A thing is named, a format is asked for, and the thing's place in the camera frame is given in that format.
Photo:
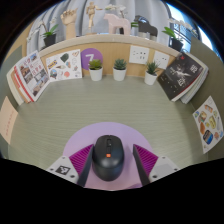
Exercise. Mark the purple mouse pad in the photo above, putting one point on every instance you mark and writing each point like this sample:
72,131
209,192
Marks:
110,128

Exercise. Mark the colourful sticker card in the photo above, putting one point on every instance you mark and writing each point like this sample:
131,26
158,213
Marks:
208,125

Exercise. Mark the pink wooden horse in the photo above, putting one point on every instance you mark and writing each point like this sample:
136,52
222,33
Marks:
116,23

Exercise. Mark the white orchid in black pot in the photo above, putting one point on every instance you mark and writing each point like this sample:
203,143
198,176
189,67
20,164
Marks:
176,44
50,40
115,7

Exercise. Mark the white book with photo cover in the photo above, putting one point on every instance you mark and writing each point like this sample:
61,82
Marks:
33,75

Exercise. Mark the grey curtain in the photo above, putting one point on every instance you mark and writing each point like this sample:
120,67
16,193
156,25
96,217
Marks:
146,8

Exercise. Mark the round purple number sign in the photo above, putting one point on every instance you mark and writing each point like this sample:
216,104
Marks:
90,54

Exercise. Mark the black wooden horse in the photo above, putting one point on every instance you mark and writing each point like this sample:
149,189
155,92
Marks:
146,28

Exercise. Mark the dark framed window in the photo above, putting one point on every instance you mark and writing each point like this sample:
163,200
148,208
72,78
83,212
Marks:
196,26

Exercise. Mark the grey-green desk partition panel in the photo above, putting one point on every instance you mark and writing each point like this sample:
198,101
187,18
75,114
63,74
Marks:
211,66
6,70

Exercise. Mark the wooden hand model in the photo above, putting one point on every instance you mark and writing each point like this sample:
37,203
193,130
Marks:
69,23

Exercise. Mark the thick white book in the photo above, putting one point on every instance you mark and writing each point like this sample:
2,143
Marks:
11,83

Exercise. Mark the black cover book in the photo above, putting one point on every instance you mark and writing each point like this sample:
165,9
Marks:
180,76

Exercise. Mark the white wall socket plate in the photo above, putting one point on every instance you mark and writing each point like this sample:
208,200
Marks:
161,60
139,54

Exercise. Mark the small potted green plant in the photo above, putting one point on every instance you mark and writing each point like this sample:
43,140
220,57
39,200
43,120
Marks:
150,78
119,74
96,74

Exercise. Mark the beige book with red text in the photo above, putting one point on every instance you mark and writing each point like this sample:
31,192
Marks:
7,120

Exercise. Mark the wooden artist mannequin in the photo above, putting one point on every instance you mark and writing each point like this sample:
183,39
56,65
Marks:
91,16

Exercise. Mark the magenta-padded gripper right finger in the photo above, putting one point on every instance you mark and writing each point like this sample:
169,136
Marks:
148,161

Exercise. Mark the black computer mouse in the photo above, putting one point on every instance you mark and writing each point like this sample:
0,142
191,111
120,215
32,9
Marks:
108,160

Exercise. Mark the white sticker poster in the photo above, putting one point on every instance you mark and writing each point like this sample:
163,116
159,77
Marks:
63,66

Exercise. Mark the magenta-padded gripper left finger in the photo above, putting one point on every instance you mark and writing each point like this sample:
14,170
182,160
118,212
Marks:
80,161

